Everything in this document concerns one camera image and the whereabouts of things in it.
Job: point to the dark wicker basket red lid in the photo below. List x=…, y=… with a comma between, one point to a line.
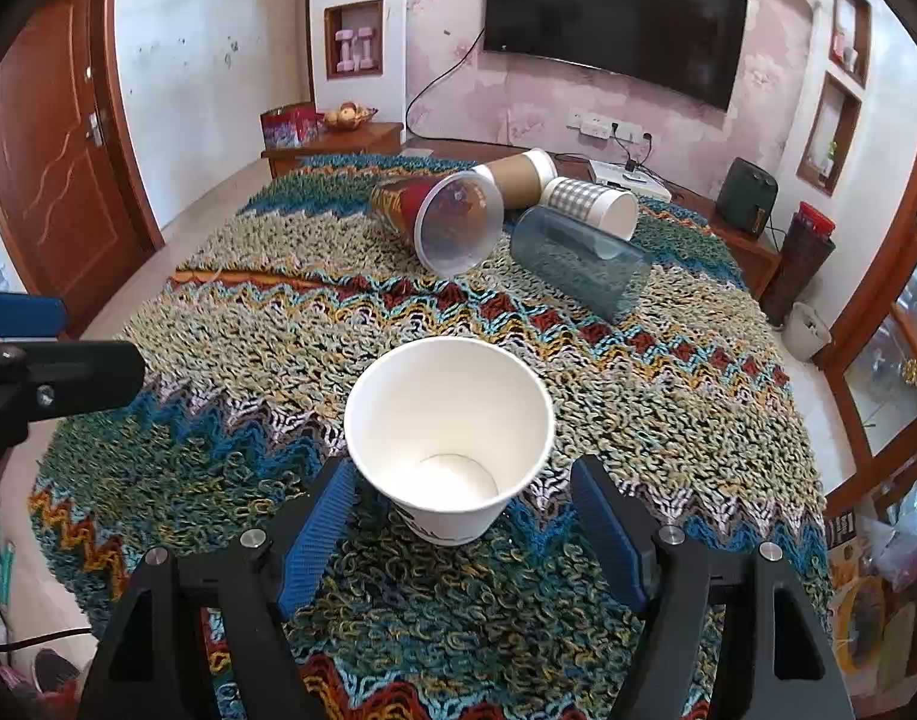
x=799, y=262

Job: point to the white waste bin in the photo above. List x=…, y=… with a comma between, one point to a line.
x=807, y=334

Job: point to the pink dumbbell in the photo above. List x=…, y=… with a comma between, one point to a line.
x=346, y=51
x=366, y=49

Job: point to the clear printed plastic cup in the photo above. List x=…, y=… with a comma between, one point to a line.
x=458, y=221

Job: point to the white paper cup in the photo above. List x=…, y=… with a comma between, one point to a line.
x=398, y=420

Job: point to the white power strip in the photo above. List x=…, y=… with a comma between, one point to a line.
x=604, y=127

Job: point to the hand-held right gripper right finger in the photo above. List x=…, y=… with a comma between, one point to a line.
x=608, y=532

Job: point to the checkered paper cup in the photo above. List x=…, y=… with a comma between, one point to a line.
x=589, y=206

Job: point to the yellow tape roll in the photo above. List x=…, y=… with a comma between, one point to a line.
x=848, y=622

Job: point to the colourful knitted blanket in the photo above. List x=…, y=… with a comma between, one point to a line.
x=278, y=315

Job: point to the red tin box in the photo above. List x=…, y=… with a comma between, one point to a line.
x=289, y=127

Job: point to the black wall television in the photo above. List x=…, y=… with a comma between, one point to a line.
x=615, y=7

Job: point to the brown paper cup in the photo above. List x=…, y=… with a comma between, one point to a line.
x=512, y=178

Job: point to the blue transparent plastic cup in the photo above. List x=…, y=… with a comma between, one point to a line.
x=578, y=262

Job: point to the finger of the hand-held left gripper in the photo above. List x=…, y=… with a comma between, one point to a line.
x=76, y=379
x=23, y=313

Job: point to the long wooden television stand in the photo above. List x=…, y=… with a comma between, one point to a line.
x=743, y=247

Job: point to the glass door wooden cabinet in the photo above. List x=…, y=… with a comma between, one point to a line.
x=889, y=360

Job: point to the clear plastic bag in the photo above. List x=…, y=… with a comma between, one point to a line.
x=904, y=540

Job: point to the dark green speaker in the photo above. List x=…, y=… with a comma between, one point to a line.
x=744, y=195

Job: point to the small wooden cabinet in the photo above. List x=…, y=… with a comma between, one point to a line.
x=353, y=144

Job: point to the white flat device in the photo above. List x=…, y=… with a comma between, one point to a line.
x=630, y=178

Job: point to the fruit bowl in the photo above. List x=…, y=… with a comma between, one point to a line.
x=348, y=117

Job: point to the brown wooden door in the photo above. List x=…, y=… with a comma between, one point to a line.
x=46, y=165

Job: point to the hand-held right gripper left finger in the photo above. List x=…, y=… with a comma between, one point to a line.
x=319, y=532

